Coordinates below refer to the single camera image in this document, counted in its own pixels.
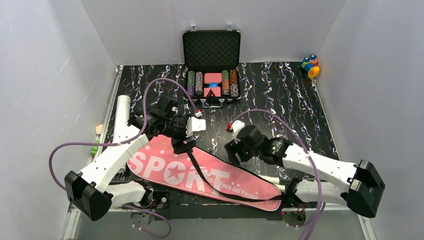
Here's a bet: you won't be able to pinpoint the pink racket bag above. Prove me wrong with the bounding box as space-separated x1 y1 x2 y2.
126 134 282 212

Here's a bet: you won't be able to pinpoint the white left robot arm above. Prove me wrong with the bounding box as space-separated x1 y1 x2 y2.
64 95 206 221

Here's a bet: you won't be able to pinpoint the green clip on rail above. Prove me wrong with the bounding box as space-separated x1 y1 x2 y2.
90 140 100 157

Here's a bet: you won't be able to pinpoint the black poker chip case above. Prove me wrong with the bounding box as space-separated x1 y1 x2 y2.
182 29 242 108

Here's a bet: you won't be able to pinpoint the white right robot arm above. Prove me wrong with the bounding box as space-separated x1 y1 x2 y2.
225 120 386 218

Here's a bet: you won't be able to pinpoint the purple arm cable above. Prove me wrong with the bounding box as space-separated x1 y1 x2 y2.
228 108 327 240
48 77 172 239

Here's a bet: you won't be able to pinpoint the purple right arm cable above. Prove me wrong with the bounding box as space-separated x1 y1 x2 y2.
228 108 327 240

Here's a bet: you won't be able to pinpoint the pink badminton racket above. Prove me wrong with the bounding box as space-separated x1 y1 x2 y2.
263 176 286 193

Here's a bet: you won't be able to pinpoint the colourful toy blocks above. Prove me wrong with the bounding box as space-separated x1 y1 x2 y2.
300 54 321 79

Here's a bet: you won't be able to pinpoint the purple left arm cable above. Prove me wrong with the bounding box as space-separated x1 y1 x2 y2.
48 77 172 239

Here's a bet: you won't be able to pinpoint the beige wooden block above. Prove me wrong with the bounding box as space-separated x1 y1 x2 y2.
95 124 103 135

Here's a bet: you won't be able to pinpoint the white shuttlecock tube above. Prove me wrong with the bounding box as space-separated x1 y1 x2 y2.
112 94 132 174

